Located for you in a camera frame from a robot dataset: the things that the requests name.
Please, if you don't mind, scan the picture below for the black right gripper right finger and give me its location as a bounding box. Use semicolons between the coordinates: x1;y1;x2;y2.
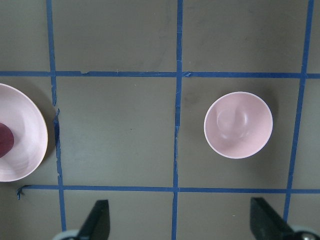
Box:
250;197;296;240

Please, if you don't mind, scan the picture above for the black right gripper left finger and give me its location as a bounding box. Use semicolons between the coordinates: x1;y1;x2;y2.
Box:
76;200;110;240

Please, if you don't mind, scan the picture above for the small pink bowl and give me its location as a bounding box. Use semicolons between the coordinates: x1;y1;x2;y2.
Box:
203;91;274;159

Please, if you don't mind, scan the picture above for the red apple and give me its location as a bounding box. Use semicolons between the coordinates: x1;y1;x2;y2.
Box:
0;123;15;158

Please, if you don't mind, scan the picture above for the pink plate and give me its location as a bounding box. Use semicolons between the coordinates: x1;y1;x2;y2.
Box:
0;83;49;182

